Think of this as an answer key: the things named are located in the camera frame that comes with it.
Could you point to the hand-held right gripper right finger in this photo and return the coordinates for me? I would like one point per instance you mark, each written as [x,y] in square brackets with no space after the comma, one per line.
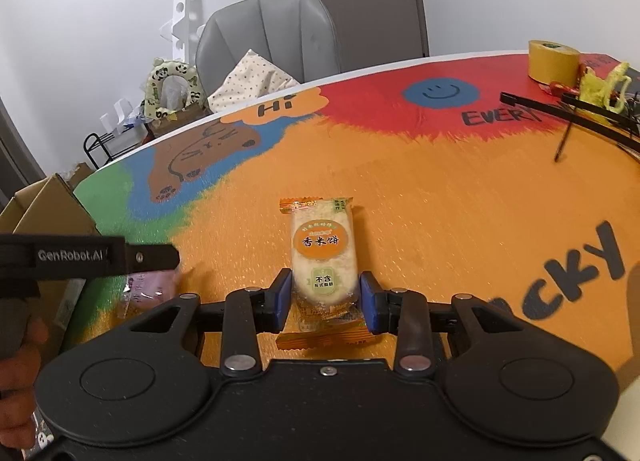
[367,303]

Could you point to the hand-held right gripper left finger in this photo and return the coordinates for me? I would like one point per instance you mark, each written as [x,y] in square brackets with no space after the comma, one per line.
[284,301]

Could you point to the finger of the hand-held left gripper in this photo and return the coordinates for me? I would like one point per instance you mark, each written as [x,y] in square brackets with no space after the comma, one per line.
[152,257]

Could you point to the pink snack packet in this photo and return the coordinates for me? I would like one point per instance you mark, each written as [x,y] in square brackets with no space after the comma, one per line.
[150,287]

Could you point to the brown cardboard box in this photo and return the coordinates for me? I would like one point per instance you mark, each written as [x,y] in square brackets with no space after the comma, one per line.
[50,206]

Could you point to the orange rice cracker packet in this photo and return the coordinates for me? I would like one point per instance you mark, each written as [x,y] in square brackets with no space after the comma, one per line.
[325,246]

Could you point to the person's left hand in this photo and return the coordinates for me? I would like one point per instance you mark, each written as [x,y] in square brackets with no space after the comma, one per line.
[17,391]

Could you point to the small brown carton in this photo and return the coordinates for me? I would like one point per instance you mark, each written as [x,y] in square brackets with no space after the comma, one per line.
[75,175]

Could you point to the grey side door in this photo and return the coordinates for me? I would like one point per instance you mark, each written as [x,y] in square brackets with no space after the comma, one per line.
[15,141]

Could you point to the cardboard box with clutter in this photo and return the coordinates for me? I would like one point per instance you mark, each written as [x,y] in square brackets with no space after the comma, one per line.
[175,124]

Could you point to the colourful cartoon table mat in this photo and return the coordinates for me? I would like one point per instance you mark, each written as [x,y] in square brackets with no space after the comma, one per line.
[425,181]

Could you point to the dotted cream pillow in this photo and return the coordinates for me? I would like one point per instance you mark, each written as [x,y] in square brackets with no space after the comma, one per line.
[245,82]

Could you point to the white perforated rack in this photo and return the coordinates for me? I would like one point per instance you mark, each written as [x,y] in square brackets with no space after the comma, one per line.
[182,6]

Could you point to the grey chair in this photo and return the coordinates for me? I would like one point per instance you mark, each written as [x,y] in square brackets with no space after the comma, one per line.
[270,26]

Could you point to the yellow tape roll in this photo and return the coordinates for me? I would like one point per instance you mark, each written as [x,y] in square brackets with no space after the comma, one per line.
[552,63]

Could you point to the yellow toy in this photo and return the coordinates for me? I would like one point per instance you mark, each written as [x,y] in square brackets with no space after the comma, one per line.
[597,91]

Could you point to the white wall bracket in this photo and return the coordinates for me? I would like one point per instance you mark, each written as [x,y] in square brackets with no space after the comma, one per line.
[116,113]

